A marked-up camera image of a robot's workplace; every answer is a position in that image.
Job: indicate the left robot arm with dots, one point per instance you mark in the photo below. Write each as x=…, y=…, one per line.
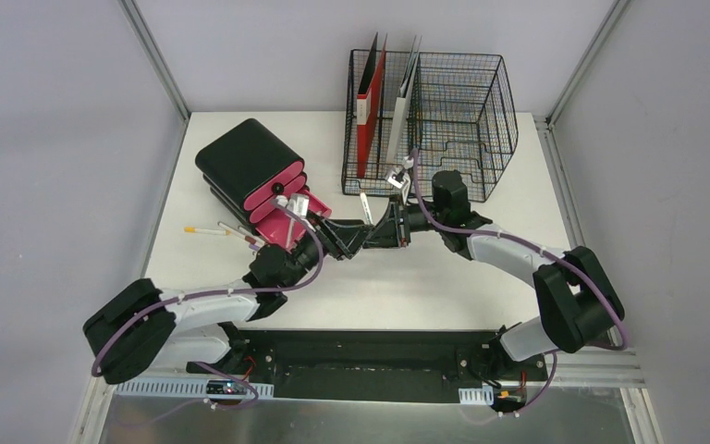
x=145, y=327

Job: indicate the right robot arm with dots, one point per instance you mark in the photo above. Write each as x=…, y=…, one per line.
x=575, y=298

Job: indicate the aluminium frame rail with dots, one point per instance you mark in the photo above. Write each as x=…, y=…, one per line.
x=597, y=368

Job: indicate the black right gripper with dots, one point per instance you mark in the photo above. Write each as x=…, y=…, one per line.
x=390, y=230

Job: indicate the white cable duct left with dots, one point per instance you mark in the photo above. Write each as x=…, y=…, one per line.
x=177, y=387

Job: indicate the black wire mesh organizer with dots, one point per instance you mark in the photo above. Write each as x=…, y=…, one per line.
x=461, y=117

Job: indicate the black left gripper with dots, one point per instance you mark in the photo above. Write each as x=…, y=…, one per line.
x=328, y=239

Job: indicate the white cable duct right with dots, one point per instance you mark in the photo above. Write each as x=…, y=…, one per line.
x=484, y=395

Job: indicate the red notebook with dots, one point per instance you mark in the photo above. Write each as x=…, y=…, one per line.
x=368, y=104

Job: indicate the grey notebook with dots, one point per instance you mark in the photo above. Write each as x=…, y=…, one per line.
x=402, y=106

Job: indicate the black pink drawer unit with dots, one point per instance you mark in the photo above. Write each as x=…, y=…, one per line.
x=246, y=168

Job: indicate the white cable duct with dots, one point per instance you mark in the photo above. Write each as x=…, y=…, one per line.
x=484, y=395
x=177, y=387

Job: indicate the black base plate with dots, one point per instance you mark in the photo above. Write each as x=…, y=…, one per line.
x=346, y=365

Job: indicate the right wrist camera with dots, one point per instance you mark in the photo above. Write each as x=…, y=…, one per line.
x=399, y=177

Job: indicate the white pen orange cap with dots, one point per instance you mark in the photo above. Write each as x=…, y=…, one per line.
x=207, y=231

